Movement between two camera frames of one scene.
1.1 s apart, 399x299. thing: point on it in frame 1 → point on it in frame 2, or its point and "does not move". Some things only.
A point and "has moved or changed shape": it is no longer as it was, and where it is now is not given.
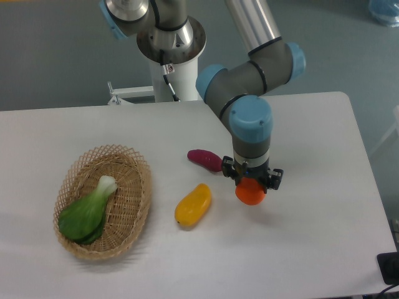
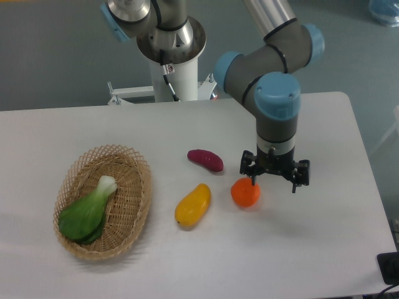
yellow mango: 191,208 does not move
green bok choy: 83,222 does not move
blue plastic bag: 386,11 does not move
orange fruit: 249,191 has moved or changed shape
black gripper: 260,173 → 252,164
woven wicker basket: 103,203 does not move
